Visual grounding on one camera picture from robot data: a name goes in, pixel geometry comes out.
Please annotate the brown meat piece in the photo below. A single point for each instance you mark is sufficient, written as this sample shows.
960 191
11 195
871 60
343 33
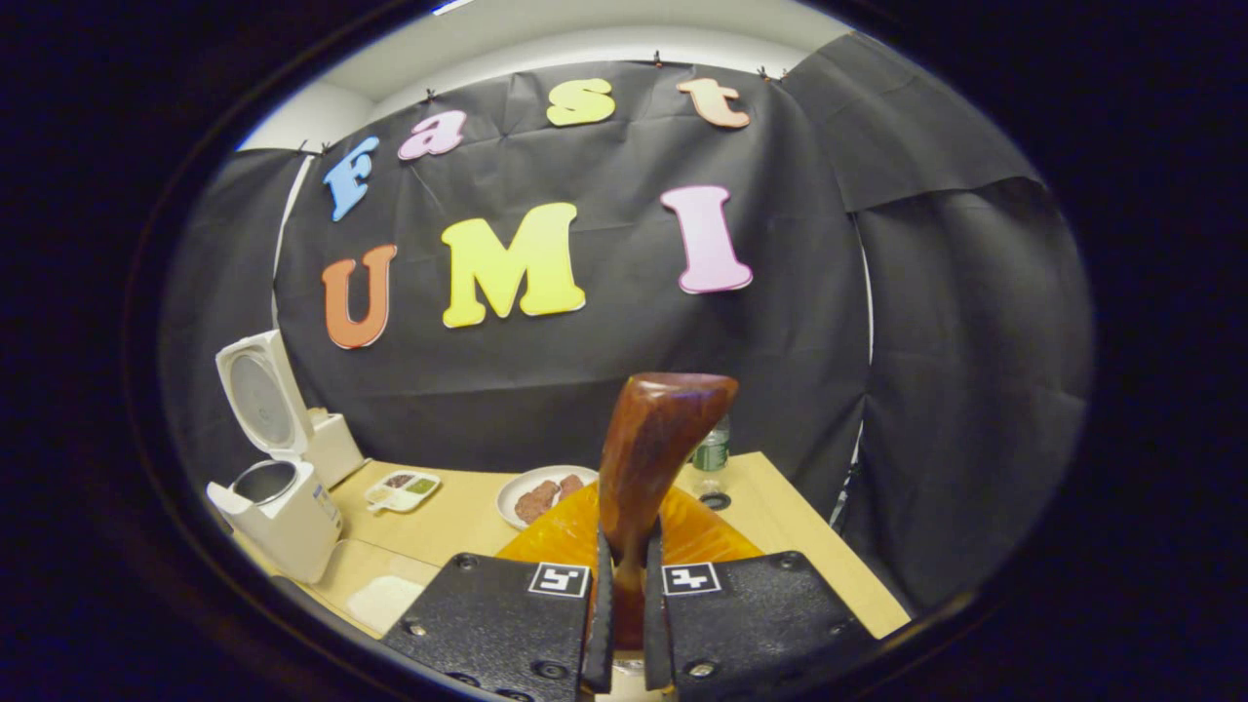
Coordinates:
570 487
534 503

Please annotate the green label water bottle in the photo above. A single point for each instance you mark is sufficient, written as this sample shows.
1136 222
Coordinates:
714 458

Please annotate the white divided bean dish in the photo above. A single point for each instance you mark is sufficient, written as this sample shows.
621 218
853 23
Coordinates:
390 502

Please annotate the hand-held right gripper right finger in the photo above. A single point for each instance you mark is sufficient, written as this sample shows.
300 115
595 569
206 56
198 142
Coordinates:
653 624

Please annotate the white round plate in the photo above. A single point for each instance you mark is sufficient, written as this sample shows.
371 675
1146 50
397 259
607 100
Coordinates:
531 473

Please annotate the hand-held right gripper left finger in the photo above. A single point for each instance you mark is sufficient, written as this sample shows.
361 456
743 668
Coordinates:
603 614

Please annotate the brown wooden spoon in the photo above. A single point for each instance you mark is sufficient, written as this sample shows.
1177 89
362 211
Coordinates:
658 439

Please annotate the white rice cooker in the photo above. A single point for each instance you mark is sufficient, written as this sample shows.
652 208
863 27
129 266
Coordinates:
292 536

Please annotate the large ceiling light panel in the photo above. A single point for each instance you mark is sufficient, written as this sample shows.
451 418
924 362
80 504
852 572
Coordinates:
453 5

